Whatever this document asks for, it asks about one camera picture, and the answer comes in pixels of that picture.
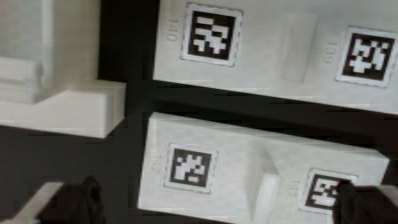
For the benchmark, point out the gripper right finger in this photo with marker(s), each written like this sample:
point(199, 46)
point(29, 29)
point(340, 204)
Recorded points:
point(366, 204)

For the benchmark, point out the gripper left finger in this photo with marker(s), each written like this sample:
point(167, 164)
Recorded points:
point(64, 204)

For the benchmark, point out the white cabinet door piece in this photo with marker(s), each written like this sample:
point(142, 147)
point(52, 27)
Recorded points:
point(245, 176)

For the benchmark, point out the white cabinet body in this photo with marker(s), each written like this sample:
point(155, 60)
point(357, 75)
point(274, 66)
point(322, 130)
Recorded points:
point(55, 98)

